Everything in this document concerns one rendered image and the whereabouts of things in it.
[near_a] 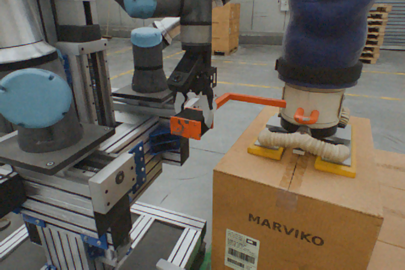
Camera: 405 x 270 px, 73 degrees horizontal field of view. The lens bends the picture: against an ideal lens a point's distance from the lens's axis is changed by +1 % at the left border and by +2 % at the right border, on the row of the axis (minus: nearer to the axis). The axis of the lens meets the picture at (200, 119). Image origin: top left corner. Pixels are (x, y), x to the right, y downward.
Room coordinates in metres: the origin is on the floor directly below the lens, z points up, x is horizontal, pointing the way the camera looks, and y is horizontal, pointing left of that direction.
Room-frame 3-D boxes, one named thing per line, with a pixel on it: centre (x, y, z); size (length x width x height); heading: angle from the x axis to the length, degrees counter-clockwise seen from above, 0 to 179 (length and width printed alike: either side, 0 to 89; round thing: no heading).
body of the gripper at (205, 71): (0.68, 0.01, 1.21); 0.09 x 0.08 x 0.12; 153
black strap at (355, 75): (0.80, -0.35, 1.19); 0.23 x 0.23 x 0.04
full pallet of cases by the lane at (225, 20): (8.40, -0.52, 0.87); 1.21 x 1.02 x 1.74; 159
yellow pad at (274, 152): (0.85, -0.26, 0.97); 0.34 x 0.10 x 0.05; 153
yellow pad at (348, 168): (0.76, -0.43, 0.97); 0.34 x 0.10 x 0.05; 153
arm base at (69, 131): (0.63, 0.38, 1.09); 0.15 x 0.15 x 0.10
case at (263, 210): (0.81, -0.35, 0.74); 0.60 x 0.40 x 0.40; 153
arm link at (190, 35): (0.68, 0.01, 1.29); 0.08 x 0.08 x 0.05
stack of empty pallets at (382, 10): (7.24, -3.93, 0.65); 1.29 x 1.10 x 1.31; 159
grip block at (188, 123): (0.65, 0.02, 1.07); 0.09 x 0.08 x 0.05; 63
